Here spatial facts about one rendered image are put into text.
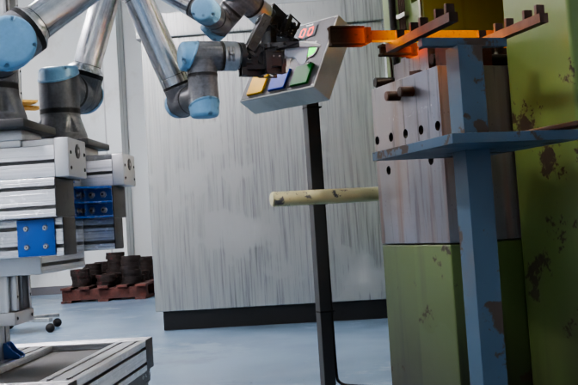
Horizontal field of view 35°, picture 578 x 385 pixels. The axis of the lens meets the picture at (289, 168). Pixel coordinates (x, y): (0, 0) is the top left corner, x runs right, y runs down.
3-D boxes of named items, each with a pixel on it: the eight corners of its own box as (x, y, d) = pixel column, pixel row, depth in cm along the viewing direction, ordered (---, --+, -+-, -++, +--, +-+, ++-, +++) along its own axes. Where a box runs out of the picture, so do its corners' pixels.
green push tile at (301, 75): (305, 81, 282) (312, 62, 285) (289, 85, 287) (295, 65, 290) (309, 85, 283) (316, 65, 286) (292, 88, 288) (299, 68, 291)
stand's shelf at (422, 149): (452, 143, 176) (451, 133, 176) (372, 161, 214) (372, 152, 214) (585, 138, 185) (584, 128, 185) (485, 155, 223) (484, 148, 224)
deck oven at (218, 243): (399, 301, 596) (380, 33, 607) (408, 318, 490) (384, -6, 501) (187, 313, 606) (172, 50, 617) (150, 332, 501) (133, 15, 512)
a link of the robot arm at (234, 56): (217, 44, 235) (225, 38, 227) (234, 45, 236) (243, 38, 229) (218, 73, 234) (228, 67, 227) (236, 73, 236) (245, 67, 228)
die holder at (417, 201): (450, 243, 224) (436, 64, 227) (381, 243, 260) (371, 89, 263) (632, 229, 244) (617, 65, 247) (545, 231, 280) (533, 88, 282)
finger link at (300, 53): (322, 64, 232) (286, 67, 235) (320, 40, 233) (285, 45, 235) (319, 62, 229) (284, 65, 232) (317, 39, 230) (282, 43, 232)
